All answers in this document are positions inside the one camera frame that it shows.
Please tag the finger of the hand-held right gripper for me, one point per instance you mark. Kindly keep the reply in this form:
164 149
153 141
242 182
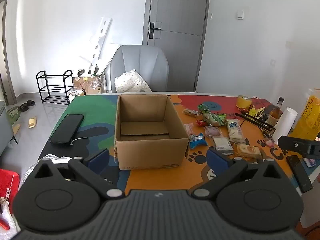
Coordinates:
295 145

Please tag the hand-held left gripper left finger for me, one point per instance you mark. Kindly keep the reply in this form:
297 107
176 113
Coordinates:
98 158

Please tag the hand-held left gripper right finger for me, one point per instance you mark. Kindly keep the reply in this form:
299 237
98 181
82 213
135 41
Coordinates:
217 158

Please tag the beige snack packet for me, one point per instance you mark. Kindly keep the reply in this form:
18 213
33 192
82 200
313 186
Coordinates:
248 151

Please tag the white blue snack packet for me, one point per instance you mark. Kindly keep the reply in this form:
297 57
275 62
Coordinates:
235 130

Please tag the red small snack packet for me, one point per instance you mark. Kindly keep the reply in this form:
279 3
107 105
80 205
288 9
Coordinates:
201 122

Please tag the green white snack packet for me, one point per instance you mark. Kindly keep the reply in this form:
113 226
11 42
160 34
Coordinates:
212 119

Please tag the white pink snack packet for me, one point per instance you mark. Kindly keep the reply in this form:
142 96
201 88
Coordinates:
188 129

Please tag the brown cardboard box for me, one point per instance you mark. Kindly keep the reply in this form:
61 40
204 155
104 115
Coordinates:
150 152

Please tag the green crinkled snack packet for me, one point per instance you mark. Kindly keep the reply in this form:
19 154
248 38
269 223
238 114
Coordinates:
203 108

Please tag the clear brown snack packet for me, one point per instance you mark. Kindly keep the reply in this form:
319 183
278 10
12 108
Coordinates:
191 112

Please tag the pale small packet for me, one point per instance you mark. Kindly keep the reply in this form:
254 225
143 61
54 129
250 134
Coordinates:
310 162

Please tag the white paper roll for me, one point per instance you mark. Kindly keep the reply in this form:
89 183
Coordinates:
285 123

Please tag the pink round charm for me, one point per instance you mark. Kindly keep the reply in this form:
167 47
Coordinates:
270 142

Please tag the dark slim phone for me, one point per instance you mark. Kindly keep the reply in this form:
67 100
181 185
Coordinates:
300 173

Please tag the yellow juice bottle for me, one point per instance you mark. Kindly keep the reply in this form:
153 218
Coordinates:
307 117

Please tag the brown glass bottle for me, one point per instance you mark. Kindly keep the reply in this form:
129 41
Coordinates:
273 116

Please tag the silver foil bag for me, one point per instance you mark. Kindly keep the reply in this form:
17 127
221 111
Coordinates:
58 159

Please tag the black rod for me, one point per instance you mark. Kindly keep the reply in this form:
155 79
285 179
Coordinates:
250 117
257 123

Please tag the black smartphone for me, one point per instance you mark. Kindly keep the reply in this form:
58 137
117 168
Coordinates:
66 128

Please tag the yellow crumpled wrapper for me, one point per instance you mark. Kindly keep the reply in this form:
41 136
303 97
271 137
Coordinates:
256 111

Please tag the colourful printed table mat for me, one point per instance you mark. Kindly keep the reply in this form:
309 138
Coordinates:
155 180

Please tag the yellow tape roll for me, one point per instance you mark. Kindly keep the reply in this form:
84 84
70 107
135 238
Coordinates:
243 102

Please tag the white round tub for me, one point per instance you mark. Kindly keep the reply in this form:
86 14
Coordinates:
75 95

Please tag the taped cardboard box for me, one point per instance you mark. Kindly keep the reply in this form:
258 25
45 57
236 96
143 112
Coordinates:
87 85

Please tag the yellow slipper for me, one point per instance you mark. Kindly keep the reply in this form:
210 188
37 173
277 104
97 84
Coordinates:
16 129
32 122

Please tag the black metal shoe rack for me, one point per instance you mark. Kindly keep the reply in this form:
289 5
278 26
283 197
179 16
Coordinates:
53 88

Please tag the white dotted pillow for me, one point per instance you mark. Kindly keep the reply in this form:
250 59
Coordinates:
131 81

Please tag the black slipper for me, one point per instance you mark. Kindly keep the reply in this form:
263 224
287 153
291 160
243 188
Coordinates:
23 108
30 103

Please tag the red plastic bag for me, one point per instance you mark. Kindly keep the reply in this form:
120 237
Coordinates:
8 185

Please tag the green floor mat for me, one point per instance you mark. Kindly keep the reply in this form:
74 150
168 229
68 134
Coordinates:
13 116

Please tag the grey sofa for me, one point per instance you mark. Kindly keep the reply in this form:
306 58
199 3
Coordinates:
5 130

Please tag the grey upholstered chair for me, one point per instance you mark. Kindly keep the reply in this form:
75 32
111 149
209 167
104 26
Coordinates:
140 60

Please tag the white plastic bag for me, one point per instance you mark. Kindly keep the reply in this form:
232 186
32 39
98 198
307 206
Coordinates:
7 215

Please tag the white board with holes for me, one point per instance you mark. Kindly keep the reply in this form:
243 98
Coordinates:
101 35

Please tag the grey room door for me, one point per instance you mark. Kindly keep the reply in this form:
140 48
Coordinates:
177 10

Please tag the grey doorway frame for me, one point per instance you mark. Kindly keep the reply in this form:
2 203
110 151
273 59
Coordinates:
6 42

